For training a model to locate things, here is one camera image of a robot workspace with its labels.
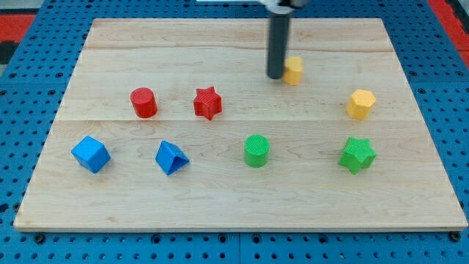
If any silver pusher mount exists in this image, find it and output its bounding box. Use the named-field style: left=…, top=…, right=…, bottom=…
left=257, top=0, right=310, bottom=14

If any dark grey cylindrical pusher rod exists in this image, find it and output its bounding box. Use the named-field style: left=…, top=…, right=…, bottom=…
left=266, top=12, right=290, bottom=79

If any yellow heart block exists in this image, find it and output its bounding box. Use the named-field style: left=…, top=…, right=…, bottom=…
left=281, top=56, right=303, bottom=86

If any yellow hexagon block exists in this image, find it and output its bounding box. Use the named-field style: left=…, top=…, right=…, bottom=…
left=346, top=89, right=377, bottom=120

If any red star block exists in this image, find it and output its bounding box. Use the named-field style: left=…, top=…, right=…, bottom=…
left=193, top=87, right=223, bottom=120

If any green cylinder block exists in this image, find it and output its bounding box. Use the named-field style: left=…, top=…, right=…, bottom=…
left=244, top=134, right=270, bottom=168

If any light wooden board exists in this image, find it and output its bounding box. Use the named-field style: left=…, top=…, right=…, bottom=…
left=14, top=18, right=468, bottom=232

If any green star block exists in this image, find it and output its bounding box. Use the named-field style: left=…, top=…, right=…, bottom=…
left=338, top=136, right=377, bottom=175

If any red cylinder block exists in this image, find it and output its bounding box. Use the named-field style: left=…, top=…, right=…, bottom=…
left=130, top=87, right=158, bottom=118

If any blue triangular prism block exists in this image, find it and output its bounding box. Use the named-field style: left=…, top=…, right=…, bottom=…
left=155, top=141, right=190, bottom=176

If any blue cube block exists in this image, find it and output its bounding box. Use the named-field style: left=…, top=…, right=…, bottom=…
left=71, top=136, right=111, bottom=173

